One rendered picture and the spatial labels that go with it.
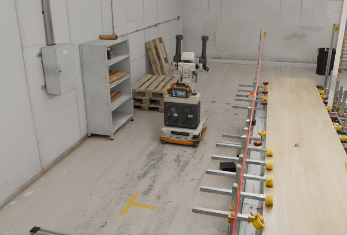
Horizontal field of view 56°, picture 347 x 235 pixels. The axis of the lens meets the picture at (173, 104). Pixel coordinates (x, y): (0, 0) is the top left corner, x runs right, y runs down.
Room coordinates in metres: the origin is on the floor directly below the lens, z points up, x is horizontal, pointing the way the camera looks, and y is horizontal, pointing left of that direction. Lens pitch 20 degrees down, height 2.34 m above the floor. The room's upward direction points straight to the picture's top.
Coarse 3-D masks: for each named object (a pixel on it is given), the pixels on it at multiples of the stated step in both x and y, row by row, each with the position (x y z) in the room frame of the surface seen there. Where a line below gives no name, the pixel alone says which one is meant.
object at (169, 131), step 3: (168, 129) 4.69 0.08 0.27; (168, 132) 4.68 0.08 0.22; (171, 132) 4.66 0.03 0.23; (174, 132) 4.65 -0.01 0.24; (177, 132) 4.63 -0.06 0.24; (180, 132) 4.62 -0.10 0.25; (183, 132) 4.61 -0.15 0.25; (186, 132) 4.59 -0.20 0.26; (189, 132) 4.58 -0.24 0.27; (192, 132) 4.57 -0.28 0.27; (177, 135) 4.64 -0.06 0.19; (180, 135) 4.62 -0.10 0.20; (183, 135) 4.61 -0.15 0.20; (186, 135) 4.59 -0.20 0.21; (189, 135) 4.58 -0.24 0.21; (192, 135) 4.56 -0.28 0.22
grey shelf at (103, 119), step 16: (80, 48) 4.99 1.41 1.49; (96, 48) 4.91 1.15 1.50; (112, 48) 5.82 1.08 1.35; (128, 48) 5.73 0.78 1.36; (96, 64) 4.92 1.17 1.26; (112, 64) 5.05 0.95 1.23; (128, 64) 5.74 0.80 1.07; (96, 80) 4.93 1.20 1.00; (128, 80) 5.74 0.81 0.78; (96, 96) 4.93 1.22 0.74; (128, 96) 5.61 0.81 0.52; (96, 112) 4.94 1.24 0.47; (112, 112) 5.81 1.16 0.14; (128, 112) 5.75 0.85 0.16; (96, 128) 4.95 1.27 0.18; (112, 128) 4.89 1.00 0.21
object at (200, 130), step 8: (200, 120) 5.01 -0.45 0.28; (168, 128) 4.71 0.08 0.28; (176, 128) 4.70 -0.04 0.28; (184, 128) 4.70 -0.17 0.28; (200, 128) 4.75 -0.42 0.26; (168, 136) 4.68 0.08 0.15; (176, 136) 4.64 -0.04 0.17; (184, 136) 4.60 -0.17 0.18; (200, 136) 4.74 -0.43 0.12; (184, 144) 4.63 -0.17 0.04; (192, 144) 4.56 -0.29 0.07
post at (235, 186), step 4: (232, 184) 1.81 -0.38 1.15; (236, 184) 1.80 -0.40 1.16; (232, 188) 1.79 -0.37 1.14; (236, 188) 1.78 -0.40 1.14; (232, 192) 1.79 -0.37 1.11; (236, 192) 1.78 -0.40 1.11; (232, 196) 1.79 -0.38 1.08; (236, 196) 1.78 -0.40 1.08; (232, 200) 1.79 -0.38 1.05; (236, 200) 1.78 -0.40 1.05; (232, 204) 1.79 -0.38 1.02; (232, 208) 1.79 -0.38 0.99; (232, 224) 1.79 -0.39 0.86
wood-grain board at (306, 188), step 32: (288, 96) 4.38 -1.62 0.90; (320, 96) 4.37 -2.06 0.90; (288, 128) 3.27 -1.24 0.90; (320, 128) 3.26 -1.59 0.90; (288, 160) 2.56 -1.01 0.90; (320, 160) 2.56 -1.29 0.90; (288, 192) 2.08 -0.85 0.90; (320, 192) 2.08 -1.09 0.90; (288, 224) 1.73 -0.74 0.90; (320, 224) 1.73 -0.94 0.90
